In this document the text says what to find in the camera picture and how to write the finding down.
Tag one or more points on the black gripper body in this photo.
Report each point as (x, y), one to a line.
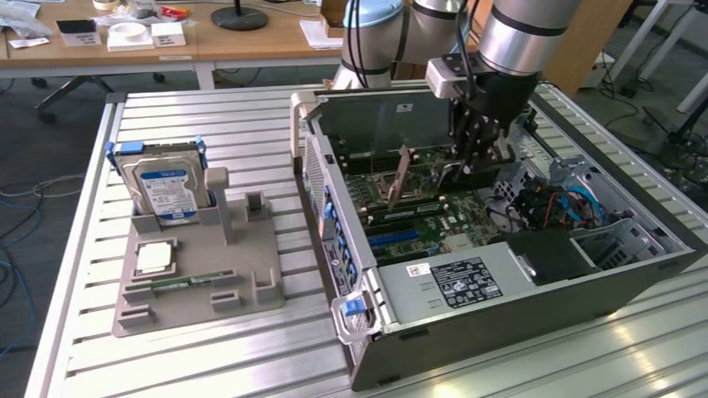
(506, 93)

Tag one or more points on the gpu card with metal bracket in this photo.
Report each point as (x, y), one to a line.
(400, 174)

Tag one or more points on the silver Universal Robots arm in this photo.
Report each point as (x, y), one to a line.
(515, 37)

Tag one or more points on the wooden cabinet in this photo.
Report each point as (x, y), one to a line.
(592, 45)

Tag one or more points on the installed RAM stick white label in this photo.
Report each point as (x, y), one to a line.
(410, 212)

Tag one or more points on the green motherboard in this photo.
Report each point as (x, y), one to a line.
(443, 232)

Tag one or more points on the blue expansion slot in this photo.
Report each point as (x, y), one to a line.
(394, 238)

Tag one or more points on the black fan shroud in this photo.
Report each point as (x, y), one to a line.
(547, 257)

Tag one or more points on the metal disk bay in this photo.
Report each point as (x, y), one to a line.
(619, 244)

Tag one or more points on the grey power supply unit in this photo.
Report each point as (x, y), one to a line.
(448, 286)

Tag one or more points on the cardboard box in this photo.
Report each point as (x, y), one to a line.
(335, 12)

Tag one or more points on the stack of papers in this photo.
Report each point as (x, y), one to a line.
(318, 35)

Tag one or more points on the open black PC case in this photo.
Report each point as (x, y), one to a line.
(498, 323)

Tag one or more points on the blue case latch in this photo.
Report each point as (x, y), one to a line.
(354, 309)

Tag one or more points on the black round lamp base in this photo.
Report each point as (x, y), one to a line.
(239, 18)

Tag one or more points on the grey parts rack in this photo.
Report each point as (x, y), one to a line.
(222, 265)

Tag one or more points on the hard disk with blue label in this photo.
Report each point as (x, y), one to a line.
(166, 190)

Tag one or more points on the wooden desk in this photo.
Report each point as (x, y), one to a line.
(166, 51)

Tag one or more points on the plain white box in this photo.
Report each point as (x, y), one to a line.
(167, 35)

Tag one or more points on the red packet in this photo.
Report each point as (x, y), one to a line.
(172, 13)

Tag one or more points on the green RAM stick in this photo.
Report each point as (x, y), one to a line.
(176, 282)

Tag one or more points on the silver CPU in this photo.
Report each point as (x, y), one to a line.
(156, 258)

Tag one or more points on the white box with tape roll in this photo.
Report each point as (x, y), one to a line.
(128, 38)

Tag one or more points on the beige tape roll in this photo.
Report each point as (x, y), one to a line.
(104, 4)

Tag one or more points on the black chair base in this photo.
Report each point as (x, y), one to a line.
(67, 89)

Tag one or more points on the white box with black top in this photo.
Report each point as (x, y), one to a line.
(80, 33)

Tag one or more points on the small white card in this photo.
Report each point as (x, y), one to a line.
(28, 42)

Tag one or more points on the clear plastic bag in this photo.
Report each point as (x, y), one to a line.
(22, 18)

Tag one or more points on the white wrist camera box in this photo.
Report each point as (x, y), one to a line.
(446, 76)

